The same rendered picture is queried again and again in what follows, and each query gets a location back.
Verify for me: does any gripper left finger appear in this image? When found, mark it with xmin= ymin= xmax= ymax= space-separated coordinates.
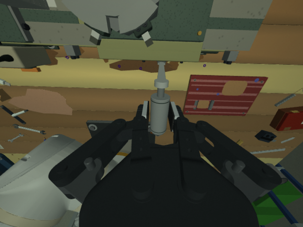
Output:
xmin=48 ymin=101 xmax=152 ymax=190

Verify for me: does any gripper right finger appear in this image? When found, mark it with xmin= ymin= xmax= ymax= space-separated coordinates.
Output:
xmin=169 ymin=101 xmax=283 ymax=191

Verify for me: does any grey capstan handle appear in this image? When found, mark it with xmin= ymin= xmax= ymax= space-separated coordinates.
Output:
xmin=150 ymin=61 xmax=171 ymax=137

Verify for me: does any red slotted plate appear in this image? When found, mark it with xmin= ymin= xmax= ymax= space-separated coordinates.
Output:
xmin=183 ymin=75 xmax=269 ymax=117

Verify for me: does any dark small block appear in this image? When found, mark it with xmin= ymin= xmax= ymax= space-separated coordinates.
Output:
xmin=254 ymin=130 xmax=276 ymax=144

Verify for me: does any olive saddle block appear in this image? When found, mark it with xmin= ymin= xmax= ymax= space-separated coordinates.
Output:
xmin=97 ymin=38 xmax=203 ymax=63

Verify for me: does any grey turret tool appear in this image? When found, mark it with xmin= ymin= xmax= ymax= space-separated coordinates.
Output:
xmin=89 ymin=30 xmax=102 ymax=46
xmin=141 ymin=30 xmax=154 ymax=48

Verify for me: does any grey hexagonal turret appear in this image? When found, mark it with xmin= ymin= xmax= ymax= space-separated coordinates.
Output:
xmin=60 ymin=0 xmax=160 ymax=35

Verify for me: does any black bar tool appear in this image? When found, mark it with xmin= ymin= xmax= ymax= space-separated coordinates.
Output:
xmin=0 ymin=105 xmax=27 ymax=125

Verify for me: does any long grey steel ruler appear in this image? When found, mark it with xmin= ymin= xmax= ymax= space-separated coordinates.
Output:
xmin=249 ymin=148 xmax=286 ymax=155

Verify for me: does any red box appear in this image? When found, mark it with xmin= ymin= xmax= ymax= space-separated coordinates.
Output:
xmin=269 ymin=107 xmax=303 ymax=132

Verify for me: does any silver open-end wrench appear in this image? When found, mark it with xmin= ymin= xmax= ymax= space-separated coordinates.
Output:
xmin=12 ymin=123 xmax=47 ymax=136

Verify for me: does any green and blue crate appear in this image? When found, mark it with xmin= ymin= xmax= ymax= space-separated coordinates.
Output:
xmin=250 ymin=163 xmax=303 ymax=227

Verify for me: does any green lathe body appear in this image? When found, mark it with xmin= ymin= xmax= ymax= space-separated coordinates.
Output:
xmin=0 ymin=0 xmax=273 ymax=66

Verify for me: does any white cylinder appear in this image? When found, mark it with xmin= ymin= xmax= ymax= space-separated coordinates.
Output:
xmin=11 ymin=109 xmax=29 ymax=117

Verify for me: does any small silver wrench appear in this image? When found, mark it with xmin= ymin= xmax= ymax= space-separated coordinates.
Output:
xmin=7 ymin=133 xmax=25 ymax=143

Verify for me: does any grey box with dark slot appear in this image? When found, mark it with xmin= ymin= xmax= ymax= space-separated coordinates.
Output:
xmin=0 ymin=45 xmax=52 ymax=70

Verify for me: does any blue box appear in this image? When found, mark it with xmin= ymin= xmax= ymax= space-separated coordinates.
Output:
xmin=0 ymin=153 xmax=10 ymax=176

